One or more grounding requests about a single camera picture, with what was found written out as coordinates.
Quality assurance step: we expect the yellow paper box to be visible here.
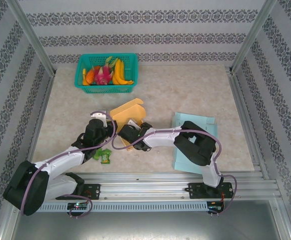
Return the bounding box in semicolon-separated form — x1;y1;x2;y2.
109;98;147;153

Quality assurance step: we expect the light blue paper box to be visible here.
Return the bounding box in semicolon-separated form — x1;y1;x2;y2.
171;111;219;174

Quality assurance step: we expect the teal plastic basket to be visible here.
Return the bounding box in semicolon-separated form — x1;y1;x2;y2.
74;53;139;95

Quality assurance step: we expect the orange fruit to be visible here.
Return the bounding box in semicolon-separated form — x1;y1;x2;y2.
82;69;96;86

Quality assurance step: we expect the pink dragon fruit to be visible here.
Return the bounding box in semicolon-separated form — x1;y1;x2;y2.
92;56;119;86

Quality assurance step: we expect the yellow banana bunch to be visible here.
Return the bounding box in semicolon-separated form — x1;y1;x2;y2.
111;58;135;86

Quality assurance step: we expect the small circuit board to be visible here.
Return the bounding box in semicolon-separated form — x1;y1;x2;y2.
207;200;225;214
67;201;89;210

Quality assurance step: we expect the grey metal sheet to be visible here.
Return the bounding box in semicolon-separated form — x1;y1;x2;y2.
10;211;290;240

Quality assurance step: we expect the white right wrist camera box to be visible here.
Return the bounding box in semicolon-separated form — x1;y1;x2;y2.
127;119;141;129

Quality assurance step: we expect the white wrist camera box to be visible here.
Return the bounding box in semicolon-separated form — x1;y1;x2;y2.
90;111;109;127
127;119;141;129

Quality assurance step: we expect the purple cable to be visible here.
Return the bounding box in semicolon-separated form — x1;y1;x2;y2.
111;126;238;216
20;110;118;219

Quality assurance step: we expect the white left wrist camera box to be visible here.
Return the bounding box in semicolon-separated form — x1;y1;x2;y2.
90;111;109;127

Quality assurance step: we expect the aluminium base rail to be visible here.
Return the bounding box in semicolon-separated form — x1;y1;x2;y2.
9;171;279;201

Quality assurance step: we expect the aluminium side rail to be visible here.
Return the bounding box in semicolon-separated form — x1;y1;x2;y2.
19;74;56;183
228;72;270;180

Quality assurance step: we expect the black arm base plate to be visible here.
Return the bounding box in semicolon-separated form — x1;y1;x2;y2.
188;182;235;200
82;183;102;201

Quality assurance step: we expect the slotted grey cable duct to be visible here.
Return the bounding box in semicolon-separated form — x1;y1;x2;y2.
37;201;209;213

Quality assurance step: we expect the aluminium frame post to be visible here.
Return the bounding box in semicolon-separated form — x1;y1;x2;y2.
229;0;279;75
4;0;57;77

